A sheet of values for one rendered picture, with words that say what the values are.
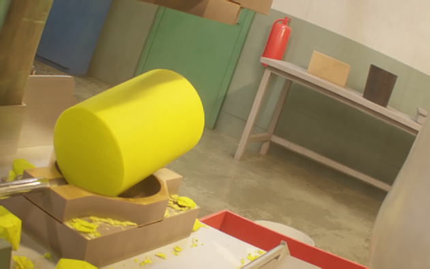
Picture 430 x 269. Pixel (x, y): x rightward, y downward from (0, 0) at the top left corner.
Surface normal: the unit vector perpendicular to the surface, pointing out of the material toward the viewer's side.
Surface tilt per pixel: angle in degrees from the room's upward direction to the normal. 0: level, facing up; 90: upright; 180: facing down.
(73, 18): 90
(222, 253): 0
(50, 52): 90
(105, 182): 106
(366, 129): 90
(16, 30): 90
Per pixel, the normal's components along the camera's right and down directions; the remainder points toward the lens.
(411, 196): -0.84, -0.36
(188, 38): -0.40, 0.04
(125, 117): 0.58, -0.60
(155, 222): 0.86, 0.37
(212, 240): 0.33, -0.93
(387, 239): -0.95, -0.15
